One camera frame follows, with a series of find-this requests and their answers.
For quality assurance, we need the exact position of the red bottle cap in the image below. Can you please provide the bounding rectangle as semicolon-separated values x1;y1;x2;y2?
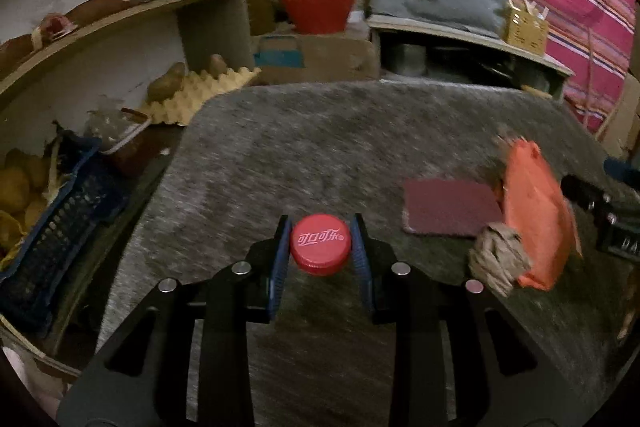
291;214;352;277

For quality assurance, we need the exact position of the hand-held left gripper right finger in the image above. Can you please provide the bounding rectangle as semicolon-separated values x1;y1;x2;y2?
350;213;576;427

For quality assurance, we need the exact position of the grey shaggy mat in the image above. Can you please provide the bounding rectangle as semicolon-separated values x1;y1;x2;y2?
97;82;636;427

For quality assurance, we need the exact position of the brown cardboard box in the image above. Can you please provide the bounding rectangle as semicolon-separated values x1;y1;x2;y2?
252;34;381;85

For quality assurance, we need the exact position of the curved wooden shelf unit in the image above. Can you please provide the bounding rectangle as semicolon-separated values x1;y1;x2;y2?
0;0;256;378

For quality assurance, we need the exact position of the red plastic basket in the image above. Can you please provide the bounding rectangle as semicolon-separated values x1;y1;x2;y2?
280;0;360;35

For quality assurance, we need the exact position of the yellow chopstick holder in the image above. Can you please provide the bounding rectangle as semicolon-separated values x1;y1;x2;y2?
502;4;550;55

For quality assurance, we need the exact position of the stack of flat cardboard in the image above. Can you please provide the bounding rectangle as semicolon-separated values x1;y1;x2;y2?
597;72;640;158

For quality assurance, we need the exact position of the dark blue plastic crate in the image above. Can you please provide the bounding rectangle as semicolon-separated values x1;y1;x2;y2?
0;134;131;338

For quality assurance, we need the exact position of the large potato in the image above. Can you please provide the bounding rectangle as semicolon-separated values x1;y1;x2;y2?
147;62;187;102

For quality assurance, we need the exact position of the bundle of chopsticks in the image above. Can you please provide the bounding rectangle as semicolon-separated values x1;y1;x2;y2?
507;0;551;20

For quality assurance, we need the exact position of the sweet potato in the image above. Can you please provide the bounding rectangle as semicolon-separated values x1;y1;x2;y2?
65;0;133;25

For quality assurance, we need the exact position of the low wooden cabinet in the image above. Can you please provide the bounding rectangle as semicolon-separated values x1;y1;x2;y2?
367;14;576;100

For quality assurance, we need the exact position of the pile of yellow fruit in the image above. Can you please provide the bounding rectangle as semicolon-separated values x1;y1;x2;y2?
0;149;56;258

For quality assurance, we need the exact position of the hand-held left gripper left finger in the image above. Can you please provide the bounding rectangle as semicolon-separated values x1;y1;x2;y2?
55;214;293;427

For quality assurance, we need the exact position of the maroon scouring pad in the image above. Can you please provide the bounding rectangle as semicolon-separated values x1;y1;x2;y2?
402;178;503;238

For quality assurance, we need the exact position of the orange packet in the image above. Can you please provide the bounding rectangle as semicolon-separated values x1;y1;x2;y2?
500;139;581;292

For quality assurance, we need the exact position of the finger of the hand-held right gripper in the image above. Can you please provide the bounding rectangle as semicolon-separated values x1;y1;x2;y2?
560;174;617;228
602;156;640;184

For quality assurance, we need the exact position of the brown paper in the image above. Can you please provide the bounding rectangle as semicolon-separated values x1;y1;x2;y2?
468;223;532;299

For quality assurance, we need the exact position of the cardboard egg tray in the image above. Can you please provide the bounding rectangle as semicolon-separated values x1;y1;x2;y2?
137;66;262;128

